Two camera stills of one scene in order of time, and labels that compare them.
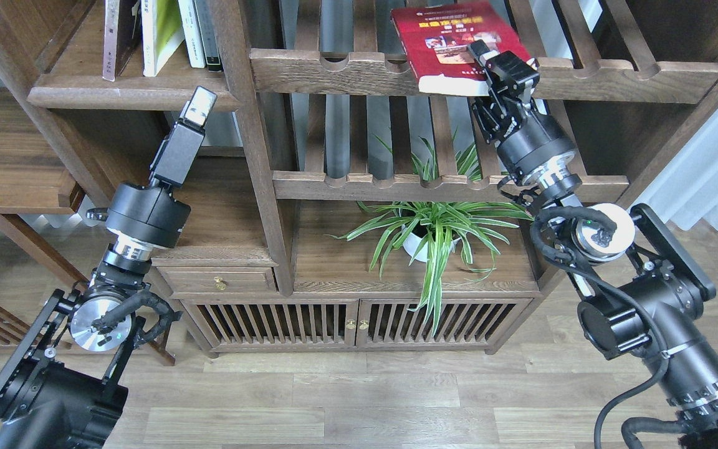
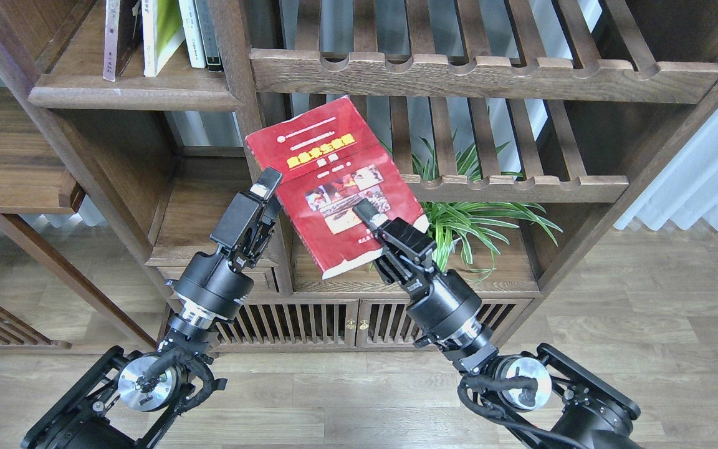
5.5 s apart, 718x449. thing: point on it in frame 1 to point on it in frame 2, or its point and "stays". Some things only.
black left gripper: x=153 y=215 to x=217 y=284
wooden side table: x=10 y=164 stays
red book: x=437 y=37 to x=330 y=159
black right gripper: x=527 y=141 to x=442 y=304
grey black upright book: x=208 y=33 stays
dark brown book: x=122 y=34 stays
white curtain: x=715 y=170 stays
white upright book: x=192 y=33 stays
